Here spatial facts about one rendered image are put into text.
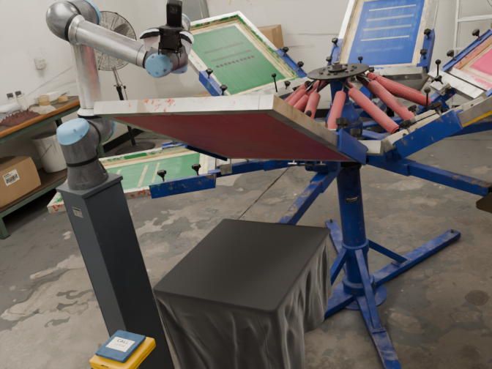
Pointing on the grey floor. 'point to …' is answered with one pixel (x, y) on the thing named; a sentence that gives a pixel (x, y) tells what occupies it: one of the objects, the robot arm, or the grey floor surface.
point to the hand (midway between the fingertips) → (165, 38)
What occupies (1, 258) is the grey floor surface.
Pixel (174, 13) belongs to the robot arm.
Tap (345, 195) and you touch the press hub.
